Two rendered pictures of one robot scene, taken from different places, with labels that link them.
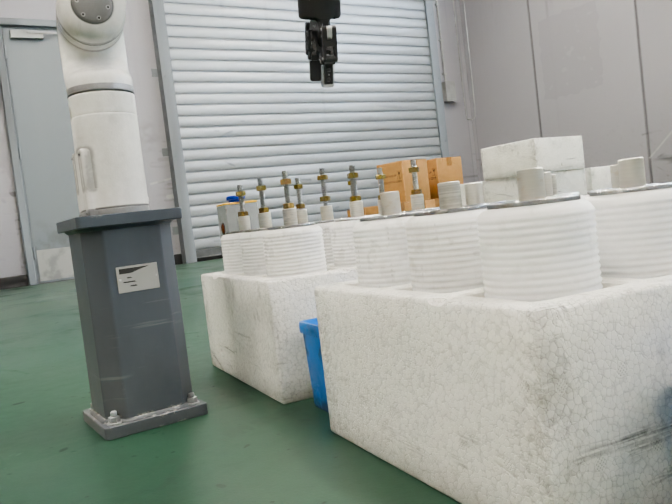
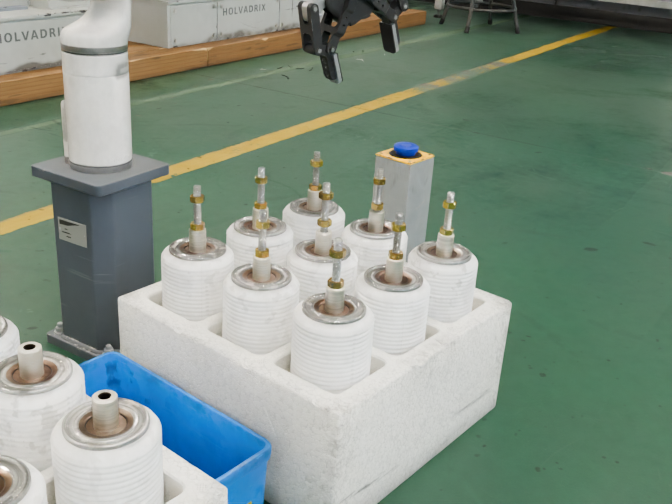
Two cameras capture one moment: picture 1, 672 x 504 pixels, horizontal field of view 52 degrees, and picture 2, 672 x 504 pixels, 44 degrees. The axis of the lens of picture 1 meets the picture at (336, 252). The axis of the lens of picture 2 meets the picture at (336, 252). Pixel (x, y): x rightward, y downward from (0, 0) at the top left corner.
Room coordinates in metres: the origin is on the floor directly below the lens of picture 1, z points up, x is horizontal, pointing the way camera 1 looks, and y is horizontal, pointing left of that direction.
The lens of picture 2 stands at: (0.79, -0.91, 0.69)
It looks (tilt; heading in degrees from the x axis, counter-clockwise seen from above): 23 degrees down; 63
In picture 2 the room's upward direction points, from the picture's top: 4 degrees clockwise
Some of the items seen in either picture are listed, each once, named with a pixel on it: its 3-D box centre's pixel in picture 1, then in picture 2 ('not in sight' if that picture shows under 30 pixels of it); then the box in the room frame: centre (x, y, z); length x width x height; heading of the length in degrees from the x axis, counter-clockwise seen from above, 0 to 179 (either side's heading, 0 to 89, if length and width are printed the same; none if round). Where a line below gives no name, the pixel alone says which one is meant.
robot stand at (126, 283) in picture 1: (131, 316); (106, 255); (1.00, 0.31, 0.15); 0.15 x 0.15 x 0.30; 32
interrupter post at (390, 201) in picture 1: (391, 206); not in sight; (0.79, -0.07, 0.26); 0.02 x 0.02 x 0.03
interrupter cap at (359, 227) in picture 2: not in sight; (375, 229); (1.34, 0.06, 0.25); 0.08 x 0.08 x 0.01
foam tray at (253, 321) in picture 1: (338, 311); (316, 355); (1.23, 0.01, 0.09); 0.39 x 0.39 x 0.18; 25
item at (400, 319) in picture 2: not in sight; (387, 341); (1.28, -0.10, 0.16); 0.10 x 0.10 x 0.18
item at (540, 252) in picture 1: (544, 311); not in sight; (0.57, -0.17, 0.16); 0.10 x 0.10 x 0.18
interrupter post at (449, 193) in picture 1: (450, 198); not in sight; (0.68, -0.12, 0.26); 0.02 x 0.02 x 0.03
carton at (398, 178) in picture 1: (403, 182); not in sight; (5.10, -0.56, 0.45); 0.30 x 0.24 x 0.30; 34
